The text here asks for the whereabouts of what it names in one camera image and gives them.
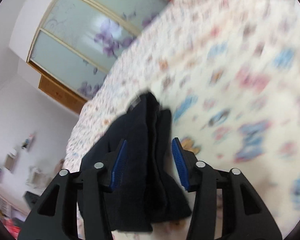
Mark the white wire rack shelf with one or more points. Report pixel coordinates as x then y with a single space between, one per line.
38 179

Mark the wooden room door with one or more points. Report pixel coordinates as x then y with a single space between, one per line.
64 97

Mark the glass sliding door wardrobe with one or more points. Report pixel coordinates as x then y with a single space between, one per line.
78 41

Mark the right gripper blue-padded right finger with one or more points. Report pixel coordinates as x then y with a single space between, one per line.
245 215

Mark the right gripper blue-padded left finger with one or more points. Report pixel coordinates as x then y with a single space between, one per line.
54 216

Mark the cartoon print fleece bedspread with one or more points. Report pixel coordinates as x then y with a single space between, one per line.
229 71

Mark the pink edged bookcase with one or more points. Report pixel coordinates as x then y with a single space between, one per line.
13 211

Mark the black pants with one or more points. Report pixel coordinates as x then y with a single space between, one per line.
147 193

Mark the white wall shelf with box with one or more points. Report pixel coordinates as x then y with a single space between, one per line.
11 159

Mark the small white wall shelf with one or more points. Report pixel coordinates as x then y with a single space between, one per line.
27 143

